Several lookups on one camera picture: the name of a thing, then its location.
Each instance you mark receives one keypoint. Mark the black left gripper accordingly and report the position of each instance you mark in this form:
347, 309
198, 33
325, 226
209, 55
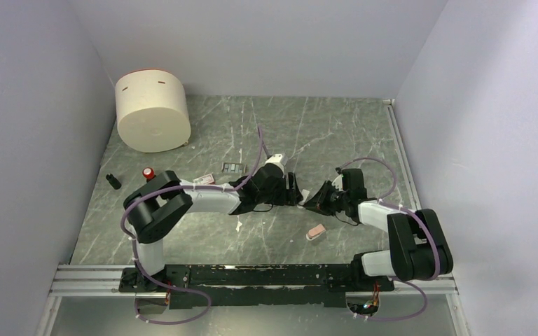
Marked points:
282, 200

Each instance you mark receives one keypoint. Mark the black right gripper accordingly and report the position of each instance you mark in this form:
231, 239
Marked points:
319, 204

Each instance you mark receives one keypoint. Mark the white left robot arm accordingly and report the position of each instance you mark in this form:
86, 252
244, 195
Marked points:
155, 208

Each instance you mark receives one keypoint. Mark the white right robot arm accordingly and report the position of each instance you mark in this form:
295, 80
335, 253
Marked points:
418, 249

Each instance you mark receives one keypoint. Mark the red capped black bottle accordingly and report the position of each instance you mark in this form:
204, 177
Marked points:
148, 173

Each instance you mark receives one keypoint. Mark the cream cylindrical container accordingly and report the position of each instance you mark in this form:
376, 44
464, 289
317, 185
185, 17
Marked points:
151, 111

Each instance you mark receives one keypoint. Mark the small black cylinder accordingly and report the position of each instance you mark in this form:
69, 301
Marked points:
113, 181

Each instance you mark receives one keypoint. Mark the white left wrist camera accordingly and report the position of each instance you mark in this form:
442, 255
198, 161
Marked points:
280, 160

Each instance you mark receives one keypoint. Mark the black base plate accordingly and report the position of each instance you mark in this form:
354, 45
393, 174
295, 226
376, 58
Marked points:
189, 286

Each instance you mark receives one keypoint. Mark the aluminium frame rail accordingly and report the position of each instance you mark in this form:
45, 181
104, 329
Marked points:
91, 281

